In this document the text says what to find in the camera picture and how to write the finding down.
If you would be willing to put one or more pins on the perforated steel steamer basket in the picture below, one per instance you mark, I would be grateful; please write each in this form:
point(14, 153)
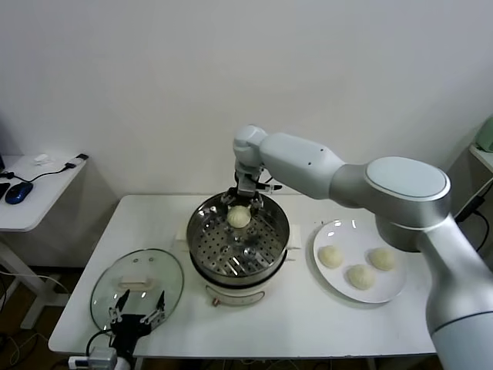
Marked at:
point(273, 227)

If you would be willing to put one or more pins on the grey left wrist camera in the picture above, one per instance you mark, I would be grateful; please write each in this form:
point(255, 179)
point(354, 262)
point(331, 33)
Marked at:
point(102, 355)

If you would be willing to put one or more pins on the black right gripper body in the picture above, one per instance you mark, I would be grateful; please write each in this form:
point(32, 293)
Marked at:
point(246, 186)

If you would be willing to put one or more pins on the white side desk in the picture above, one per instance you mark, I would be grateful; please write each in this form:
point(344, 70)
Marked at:
point(42, 196)

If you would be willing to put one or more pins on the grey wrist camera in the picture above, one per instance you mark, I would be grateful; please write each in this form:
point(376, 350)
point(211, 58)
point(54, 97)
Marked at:
point(102, 355)
point(269, 187)

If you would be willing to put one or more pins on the pale green appliance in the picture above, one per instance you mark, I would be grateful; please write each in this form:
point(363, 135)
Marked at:
point(487, 135)

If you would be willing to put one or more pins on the white steamed baozi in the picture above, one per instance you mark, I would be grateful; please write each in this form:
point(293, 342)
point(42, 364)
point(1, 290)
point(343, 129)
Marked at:
point(239, 217)
point(382, 259)
point(361, 276)
point(330, 257)

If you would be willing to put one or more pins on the white electric cooker base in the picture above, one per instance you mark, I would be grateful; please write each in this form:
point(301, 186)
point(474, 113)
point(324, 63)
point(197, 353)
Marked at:
point(235, 293)

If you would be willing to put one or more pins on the white round plate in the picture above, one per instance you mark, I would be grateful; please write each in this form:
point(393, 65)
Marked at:
point(346, 235)

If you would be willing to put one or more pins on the round glass pot lid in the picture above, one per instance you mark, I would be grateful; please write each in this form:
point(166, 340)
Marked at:
point(158, 270)

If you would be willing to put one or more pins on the white adapter with black end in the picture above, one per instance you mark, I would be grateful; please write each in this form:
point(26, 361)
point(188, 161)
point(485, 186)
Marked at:
point(79, 159)

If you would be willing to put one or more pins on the white desk with appliance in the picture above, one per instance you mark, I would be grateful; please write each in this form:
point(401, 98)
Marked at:
point(483, 156)

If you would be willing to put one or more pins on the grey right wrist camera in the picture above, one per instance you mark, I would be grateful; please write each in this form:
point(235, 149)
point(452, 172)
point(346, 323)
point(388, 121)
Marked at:
point(269, 187)

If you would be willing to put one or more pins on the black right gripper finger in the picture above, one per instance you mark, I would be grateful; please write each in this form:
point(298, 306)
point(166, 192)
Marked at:
point(257, 202)
point(229, 199)

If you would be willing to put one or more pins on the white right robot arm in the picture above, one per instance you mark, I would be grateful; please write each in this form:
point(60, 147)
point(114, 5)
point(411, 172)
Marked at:
point(300, 162)

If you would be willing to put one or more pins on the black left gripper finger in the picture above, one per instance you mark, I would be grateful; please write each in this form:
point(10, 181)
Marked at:
point(117, 314)
point(158, 312)

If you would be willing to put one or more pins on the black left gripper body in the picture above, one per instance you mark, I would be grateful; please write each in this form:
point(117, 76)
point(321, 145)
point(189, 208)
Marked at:
point(127, 329)

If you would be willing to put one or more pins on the small white desk object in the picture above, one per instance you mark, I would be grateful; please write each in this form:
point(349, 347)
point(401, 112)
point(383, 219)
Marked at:
point(40, 159)

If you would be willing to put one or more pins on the blue computer mouse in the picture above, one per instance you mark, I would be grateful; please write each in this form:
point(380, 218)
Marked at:
point(17, 193)

